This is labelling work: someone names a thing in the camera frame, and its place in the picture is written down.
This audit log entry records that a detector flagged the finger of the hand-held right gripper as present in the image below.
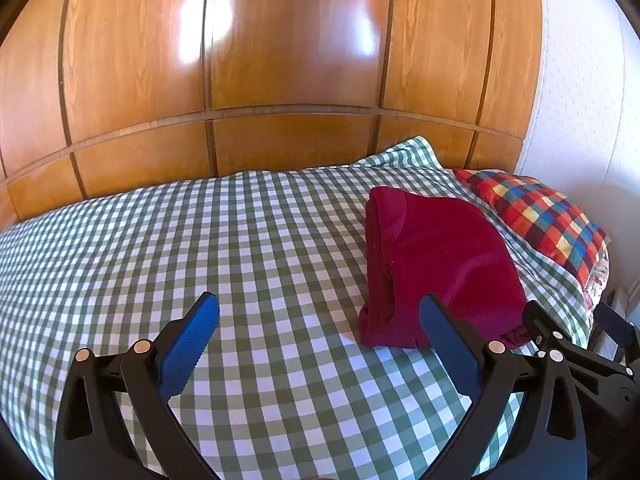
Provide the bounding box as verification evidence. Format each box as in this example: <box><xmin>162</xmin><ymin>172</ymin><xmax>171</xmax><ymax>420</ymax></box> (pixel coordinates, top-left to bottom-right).
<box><xmin>595</xmin><ymin>302</ymin><xmax>640</xmax><ymax>363</ymax></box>
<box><xmin>522</xmin><ymin>301</ymin><xmax>632</xmax><ymax>378</ymax></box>

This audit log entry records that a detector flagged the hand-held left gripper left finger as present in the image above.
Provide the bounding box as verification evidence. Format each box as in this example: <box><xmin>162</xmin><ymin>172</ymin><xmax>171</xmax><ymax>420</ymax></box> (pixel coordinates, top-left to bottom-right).
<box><xmin>52</xmin><ymin>291</ymin><xmax>221</xmax><ymax>480</ymax></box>

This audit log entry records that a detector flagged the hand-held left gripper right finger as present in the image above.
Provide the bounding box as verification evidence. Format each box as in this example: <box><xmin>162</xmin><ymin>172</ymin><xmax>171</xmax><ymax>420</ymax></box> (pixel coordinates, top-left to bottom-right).
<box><xmin>419</xmin><ymin>294</ymin><xmax>587</xmax><ymax>480</ymax></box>

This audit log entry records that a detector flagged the dark red cloth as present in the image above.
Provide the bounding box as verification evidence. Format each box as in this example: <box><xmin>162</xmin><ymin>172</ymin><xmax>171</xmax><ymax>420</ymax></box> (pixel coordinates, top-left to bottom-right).
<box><xmin>357</xmin><ymin>186</ymin><xmax>531</xmax><ymax>351</ymax></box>

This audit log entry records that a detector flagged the floral cloth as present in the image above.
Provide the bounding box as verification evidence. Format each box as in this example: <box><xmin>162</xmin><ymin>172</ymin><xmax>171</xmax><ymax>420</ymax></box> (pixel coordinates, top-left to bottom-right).
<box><xmin>584</xmin><ymin>250</ymin><xmax>612</xmax><ymax>313</ymax></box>

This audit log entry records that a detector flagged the green checkered bed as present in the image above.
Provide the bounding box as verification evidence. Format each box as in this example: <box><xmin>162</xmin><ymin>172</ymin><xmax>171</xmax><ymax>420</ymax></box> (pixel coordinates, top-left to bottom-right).
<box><xmin>0</xmin><ymin>165</ymin><xmax>596</xmax><ymax>480</ymax></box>

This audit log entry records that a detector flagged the multicoloured checkered pillow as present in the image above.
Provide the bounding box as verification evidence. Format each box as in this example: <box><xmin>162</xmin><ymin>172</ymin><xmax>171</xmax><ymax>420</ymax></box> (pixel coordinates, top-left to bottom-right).
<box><xmin>452</xmin><ymin>167</ymin><xmax>612</xmax><ymax>271</ymax></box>

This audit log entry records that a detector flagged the green checkered pillow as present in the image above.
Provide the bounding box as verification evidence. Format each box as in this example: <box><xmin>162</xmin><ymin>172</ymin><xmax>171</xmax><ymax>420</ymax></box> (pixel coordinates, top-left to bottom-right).
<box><xmin>352</xmin><ymin>136</ymin><xmax>596</xmax><ymax>348</ymax></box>

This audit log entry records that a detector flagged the white padded panel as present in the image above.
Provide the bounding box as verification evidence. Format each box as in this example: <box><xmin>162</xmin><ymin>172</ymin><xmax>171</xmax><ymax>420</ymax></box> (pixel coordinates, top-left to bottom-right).
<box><xmin>515</xmin><ymin>0</ymin><xmax>640</xmax><ymax>201</ymax></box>

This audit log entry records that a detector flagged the wooden wardrobe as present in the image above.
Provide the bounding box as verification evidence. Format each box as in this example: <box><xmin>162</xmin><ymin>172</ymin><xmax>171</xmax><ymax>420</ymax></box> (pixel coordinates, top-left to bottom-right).
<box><xmin>0</xmin><ymin>0</ymin><xmax>543</xmax><ymax>231</ymax></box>

